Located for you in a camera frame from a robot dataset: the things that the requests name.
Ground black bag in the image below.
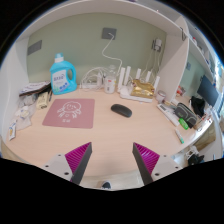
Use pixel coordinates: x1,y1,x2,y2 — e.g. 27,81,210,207
190,95,207,118

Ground bundle of white cables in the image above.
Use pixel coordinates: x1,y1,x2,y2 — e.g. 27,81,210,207
79,66,109,89

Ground silver foil packets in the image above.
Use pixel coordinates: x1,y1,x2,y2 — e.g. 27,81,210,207
18,94,38,108

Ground white wall cable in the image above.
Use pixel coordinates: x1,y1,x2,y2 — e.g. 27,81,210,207
101,32,124,73

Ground white wall charger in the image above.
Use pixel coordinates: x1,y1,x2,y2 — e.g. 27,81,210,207
151,38,164,53

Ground small cream carton box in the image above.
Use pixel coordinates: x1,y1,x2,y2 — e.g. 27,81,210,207
35,91,50,110

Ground green marker pen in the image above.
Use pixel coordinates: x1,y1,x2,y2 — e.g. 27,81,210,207
174,128,185,145

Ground black computer mouse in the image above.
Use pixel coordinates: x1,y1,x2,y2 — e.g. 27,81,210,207
110,103,133,118

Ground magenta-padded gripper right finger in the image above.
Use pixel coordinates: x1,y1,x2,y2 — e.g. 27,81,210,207
132,142,184,186

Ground clear plastic bag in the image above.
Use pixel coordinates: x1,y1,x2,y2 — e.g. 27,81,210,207
13,101,38,131

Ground wide grey wall socket plate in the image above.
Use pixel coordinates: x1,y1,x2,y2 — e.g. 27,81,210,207
26,39,43,56

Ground small green case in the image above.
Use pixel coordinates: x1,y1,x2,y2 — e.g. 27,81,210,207
178,117,190,131

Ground small white packet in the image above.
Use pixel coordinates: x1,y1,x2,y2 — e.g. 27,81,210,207
7,119,18,141

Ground pink mouse pad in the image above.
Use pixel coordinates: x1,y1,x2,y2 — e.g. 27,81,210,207
41,97,96,130

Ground white remote control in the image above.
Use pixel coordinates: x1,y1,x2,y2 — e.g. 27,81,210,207
156,103,181,128

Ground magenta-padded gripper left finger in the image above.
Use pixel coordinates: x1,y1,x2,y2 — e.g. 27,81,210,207
41,141,93,186

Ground grey zip pouch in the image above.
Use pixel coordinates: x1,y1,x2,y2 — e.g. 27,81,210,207
174,102,198,129

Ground white router with antennas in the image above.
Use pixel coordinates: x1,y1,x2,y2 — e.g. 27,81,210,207
117,66,161,103

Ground white power strip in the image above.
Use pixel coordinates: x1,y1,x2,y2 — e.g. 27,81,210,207
79,80,105,90

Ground stack of books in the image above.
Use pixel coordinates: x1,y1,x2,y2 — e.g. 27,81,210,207
18,80,52,98

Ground white shelf unit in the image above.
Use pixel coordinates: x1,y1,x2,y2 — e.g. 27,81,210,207
0,0,223,141

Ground black monitor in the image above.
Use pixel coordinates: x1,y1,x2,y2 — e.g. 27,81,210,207
196,75,220,108

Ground small white jar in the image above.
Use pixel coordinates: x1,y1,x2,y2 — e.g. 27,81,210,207
155,89,167,104

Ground clear plastic jar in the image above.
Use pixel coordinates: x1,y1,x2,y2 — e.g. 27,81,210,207
103,64,118,94

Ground gold foil bag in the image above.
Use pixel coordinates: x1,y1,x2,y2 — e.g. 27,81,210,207
130,78,156,100

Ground blue detergent bottle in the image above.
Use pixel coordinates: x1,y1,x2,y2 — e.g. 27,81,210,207
49,52,78,95

